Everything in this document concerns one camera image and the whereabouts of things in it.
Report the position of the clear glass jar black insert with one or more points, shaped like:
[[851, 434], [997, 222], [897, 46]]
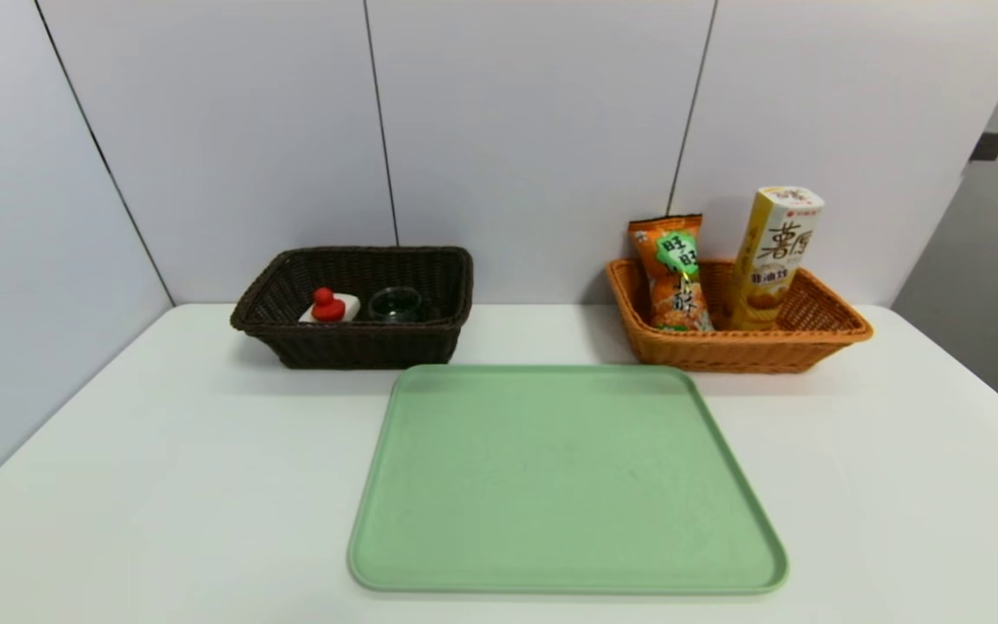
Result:
[[395, 305]]

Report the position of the white soap bar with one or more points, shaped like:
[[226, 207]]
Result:
[[350, 306]]

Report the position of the red rubber duck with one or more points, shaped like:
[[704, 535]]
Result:
[[327, 310]]

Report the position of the orange snack bag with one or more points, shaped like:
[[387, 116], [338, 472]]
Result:
[[677, 277]]

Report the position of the yellow potato chip box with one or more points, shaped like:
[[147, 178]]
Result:
[[772, 260]]

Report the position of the dark brown wicker basket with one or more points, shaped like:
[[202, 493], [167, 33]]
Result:
[[352, 347]]

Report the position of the orange wicker basket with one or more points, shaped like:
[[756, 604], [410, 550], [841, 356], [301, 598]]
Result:
[[750, 351]]

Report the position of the light green plastic tray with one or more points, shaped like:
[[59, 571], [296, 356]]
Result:
[[551, 485]]

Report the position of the dark wall socket plate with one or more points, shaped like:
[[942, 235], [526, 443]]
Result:
[[988, 146]]

